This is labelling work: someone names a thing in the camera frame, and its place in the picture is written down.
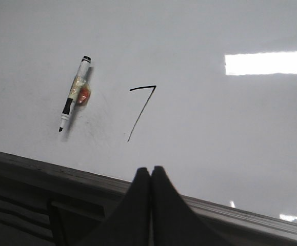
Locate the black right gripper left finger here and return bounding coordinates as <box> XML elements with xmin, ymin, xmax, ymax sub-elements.
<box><xmin>77</xmin><ymin>168</ymin><xmax>150</xmax><ymax>245</ymax></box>

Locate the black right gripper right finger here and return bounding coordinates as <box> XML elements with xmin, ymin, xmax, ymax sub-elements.
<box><xmin>151</xmin><ymin>166</ymin><xmax>230</xmax><ymax>246</ymax></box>

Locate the black whiteboard marker with magnet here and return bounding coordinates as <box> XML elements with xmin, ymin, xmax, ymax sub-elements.
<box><xmin>58</xmin><ymin>56</ymin><xmax>91</xmax><ymax>132</ymax></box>

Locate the black dark panel with shelf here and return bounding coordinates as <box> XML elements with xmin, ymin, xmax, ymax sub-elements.
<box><xmin>0</xmin><ymin>174</ymin><xmax>108</xmax><ymax>246</ymax></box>

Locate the white whiteboard with aluminium frame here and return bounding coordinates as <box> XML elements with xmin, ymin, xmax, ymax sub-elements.
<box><xmin>0</xmin><ymin>1</ymin><xmax>297</xmax><ymax>242</ymax></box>

